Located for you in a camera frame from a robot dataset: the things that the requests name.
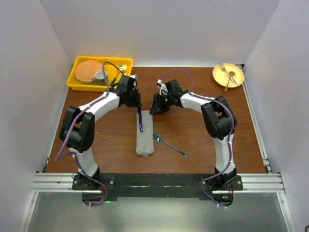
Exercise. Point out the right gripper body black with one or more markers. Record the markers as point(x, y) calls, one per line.
point(166, 102)

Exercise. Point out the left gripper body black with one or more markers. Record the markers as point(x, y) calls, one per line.
point(133, 100)

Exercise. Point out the blue metallic knife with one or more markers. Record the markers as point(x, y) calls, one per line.
point(140, 119)

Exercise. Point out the blue metallic fork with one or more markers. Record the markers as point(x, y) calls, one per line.
point(159, 139)

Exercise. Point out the grey cloth napkin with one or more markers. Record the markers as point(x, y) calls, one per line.
point(145, 140)

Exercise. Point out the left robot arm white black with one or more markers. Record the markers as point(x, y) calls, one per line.
point(78, 127)

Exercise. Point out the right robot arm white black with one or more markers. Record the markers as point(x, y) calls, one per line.
point(218, 118)

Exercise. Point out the grey ceramic mug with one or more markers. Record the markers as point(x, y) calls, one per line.
point(100, 77)

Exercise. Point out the yellow plastic bin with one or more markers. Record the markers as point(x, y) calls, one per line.
point(109, 64)

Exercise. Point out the tan round plate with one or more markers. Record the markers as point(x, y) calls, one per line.
point(221, 78)

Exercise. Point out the round wooden plate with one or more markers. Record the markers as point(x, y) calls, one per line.
point(86, 70)

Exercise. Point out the silver fork on plate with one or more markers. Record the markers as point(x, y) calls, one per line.
point(222, 67)

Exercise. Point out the silver knife on plate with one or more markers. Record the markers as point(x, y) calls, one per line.
point(231, 74)

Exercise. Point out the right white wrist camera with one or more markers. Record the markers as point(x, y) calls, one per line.
point(162, 87)

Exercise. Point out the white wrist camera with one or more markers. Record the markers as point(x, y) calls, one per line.
point(134, 76)
point(162, 87)

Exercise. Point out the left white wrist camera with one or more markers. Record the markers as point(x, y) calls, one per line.
point(134, 76)

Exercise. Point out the gold spoon black handle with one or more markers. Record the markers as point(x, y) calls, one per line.
point(118, 71)

